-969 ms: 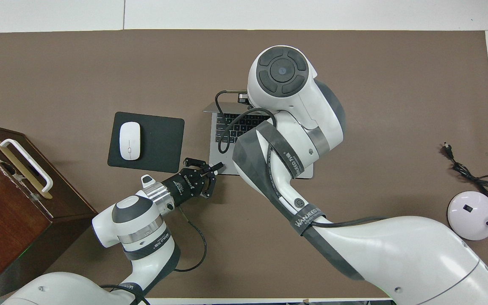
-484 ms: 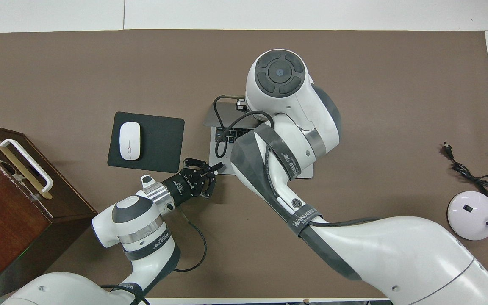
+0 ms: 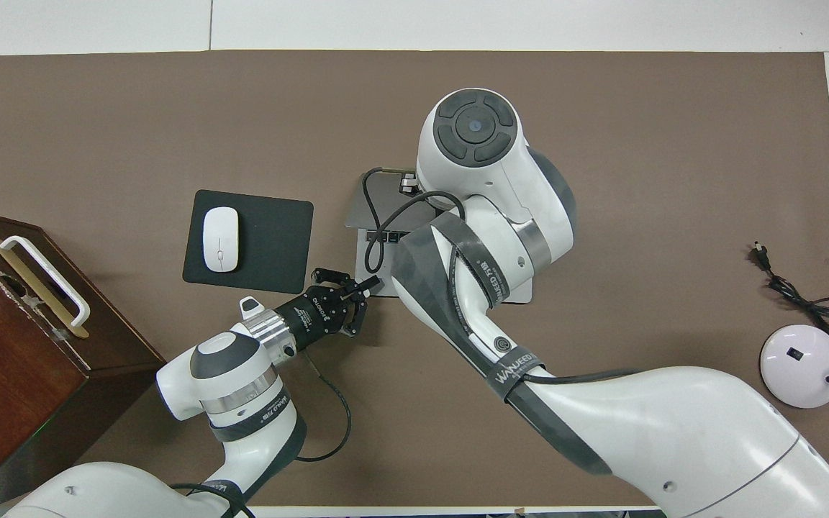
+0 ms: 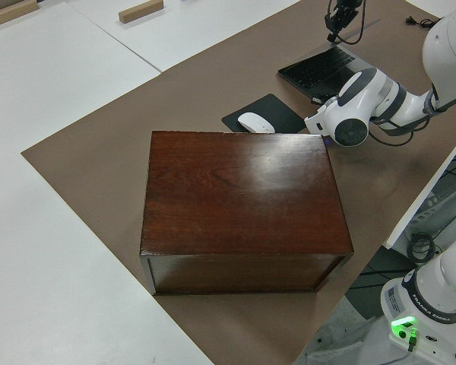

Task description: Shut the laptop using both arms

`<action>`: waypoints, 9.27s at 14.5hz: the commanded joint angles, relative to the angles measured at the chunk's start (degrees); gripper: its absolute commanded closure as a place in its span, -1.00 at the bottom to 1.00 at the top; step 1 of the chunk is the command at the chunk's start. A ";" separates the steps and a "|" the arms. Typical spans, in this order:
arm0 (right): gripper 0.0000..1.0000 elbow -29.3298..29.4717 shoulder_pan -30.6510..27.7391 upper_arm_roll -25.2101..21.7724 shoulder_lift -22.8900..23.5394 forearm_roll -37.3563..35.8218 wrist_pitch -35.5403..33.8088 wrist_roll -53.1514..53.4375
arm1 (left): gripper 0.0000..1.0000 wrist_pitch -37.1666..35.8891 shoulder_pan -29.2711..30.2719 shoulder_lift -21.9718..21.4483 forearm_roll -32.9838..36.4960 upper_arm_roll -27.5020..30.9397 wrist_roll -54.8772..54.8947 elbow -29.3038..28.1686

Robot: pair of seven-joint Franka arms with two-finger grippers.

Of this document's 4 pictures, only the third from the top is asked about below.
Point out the grey laptop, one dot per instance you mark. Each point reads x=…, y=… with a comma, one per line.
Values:
x=389, y=194

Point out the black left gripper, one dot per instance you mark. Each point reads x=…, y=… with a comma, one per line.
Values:
x=310, y=320

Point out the brown table mat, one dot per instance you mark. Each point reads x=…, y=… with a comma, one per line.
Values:
x=170, y=108

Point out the white computer mouse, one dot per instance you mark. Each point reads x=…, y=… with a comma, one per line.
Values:
x=220, y=237

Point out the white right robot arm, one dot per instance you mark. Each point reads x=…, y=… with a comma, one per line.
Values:
x=673, y=432

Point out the white desk lamp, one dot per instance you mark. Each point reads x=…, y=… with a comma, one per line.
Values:
x=796, y=374

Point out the dark wooden box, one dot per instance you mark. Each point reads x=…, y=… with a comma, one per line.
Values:
x=11, y=374

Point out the black mouse pad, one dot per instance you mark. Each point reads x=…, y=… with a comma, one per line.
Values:
x=270, y=230

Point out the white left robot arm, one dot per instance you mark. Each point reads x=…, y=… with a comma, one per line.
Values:
x=234, y=374

